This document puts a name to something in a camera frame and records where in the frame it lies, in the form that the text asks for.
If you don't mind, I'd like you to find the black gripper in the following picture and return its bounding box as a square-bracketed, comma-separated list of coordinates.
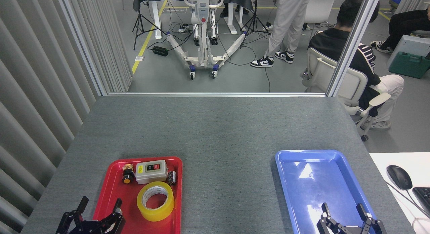
[55, 196, 126, 234]

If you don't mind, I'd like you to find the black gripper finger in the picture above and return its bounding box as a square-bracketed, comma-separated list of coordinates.
[316, 202, 347, 234]
[356, 203, 387, 234]

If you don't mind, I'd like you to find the yellow tape roll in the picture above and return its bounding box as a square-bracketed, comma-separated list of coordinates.
[136, 181, 175, 222]

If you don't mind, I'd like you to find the red plastic tray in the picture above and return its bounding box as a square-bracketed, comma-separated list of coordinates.
[92, 156, 183, 234]

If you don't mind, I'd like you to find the blue plastic tray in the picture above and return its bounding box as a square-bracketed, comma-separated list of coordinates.
[275, 149, 378, 234]

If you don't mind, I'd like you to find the black push button orange cap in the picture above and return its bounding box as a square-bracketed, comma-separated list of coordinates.
[122, 164, 135, 185]

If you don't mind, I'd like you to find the black computer mouse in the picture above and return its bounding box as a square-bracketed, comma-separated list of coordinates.
[386, 165, 413, 190]

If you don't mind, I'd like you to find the black keyboard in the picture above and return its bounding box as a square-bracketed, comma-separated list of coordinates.
[412, 187, 430, 216]

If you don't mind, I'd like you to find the white office chair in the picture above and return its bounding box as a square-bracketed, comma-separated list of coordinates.
[301, 47, 392, 142]

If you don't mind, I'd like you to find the green plastic case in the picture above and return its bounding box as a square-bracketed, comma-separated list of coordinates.
[389, 51, 430, 79]

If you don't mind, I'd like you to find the grey flat box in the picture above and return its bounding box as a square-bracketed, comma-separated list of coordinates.
[386, 35, 430, 69]

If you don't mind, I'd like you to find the black tripod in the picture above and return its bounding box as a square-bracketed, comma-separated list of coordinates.
[240, 0, 271, 48]
[132, 0, 168, 50]

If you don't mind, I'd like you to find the seated person in corner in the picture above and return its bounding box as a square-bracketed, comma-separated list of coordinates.
[370, 7, 430, 54]

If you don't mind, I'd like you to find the standing person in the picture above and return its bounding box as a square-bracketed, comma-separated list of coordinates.
[250, 0, 313, 68]

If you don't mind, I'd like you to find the white plain chair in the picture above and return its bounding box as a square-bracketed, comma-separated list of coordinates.
[302, 0, 336, 41]

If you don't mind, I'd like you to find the white stand on wheels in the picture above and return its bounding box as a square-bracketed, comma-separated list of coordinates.
[166, 0, 247, 80]

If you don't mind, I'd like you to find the grey mouse cable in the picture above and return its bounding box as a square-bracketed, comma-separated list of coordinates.
[386, 182, 430, 219]

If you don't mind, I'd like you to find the grey two-button switch box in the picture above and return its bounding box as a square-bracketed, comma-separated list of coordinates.
[135, 160, 168, 185]

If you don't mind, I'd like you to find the silver rail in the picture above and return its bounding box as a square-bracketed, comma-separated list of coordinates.
[107, 92, 326, 97]

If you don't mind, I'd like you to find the silver post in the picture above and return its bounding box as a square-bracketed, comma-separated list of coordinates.
[55, 0, 108, 96]
[327, 0, 383, 97]

